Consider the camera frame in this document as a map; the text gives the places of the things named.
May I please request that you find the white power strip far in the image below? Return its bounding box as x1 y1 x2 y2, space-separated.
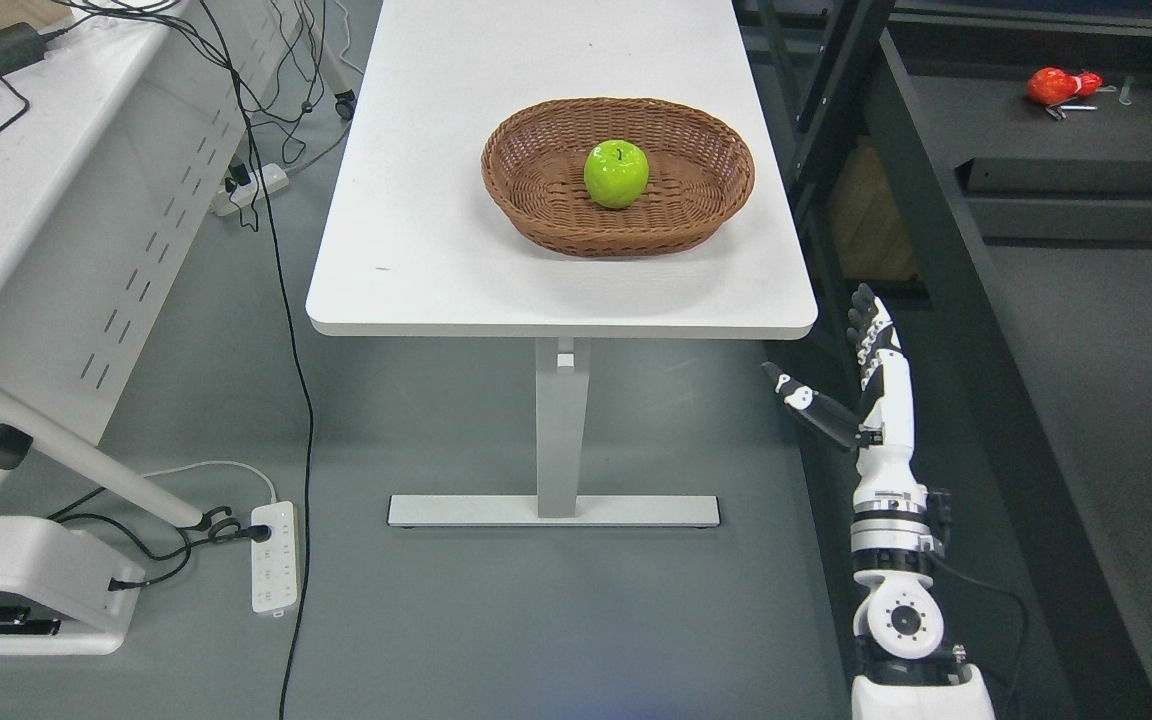
210 162 291 217

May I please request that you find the black power adapter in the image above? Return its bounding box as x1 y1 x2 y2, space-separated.
0 22 50 77

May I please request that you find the long black floor cable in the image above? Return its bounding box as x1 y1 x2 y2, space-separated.
198 0 317 720

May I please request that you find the white folding table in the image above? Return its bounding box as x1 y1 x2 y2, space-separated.
0 1 357 528

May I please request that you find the white standing desk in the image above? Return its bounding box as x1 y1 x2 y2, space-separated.
306 1 818 528

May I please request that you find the brown wicker basket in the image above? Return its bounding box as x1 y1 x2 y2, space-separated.
482 97 755 258

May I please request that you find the green apple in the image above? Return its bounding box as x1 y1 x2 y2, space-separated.
582 138 650 210

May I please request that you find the white power strip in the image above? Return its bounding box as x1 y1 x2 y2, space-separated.
210 162 291 217
250 500 300 617

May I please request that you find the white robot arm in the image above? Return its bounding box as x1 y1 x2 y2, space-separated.
851 483 995 719

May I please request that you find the black metal shelf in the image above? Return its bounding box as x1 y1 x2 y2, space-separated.
733 1 1152 719

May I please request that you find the white robot base unit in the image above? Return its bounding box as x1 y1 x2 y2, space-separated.
0 516 146 655

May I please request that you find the red toy on shelf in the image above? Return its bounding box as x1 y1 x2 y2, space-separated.
1026 67 1105 106

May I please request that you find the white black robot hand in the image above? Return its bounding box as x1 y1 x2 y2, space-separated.
761 283 919 498

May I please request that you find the white power strip near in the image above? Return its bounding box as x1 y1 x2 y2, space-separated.
250 500 300 617

